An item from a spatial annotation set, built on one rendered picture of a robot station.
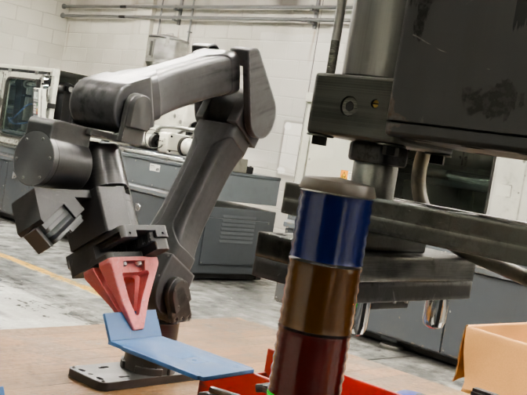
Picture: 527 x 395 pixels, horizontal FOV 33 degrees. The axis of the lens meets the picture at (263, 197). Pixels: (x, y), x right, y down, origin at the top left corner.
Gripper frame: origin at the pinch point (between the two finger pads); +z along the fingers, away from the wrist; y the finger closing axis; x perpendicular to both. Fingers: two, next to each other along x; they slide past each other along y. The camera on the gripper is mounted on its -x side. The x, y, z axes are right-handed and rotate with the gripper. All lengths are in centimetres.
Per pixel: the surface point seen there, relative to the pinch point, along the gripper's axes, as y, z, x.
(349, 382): 7.3, 11.3, 23.5
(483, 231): 43.7, 6.3, -5.2
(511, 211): -160, -85, 459
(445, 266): 34.9, 6.1, 3.8
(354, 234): 48, 8, -27
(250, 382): 2.8, 8.6, 12.0
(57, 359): -23.9, -1.9, 7.0
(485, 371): -80, 9, 214
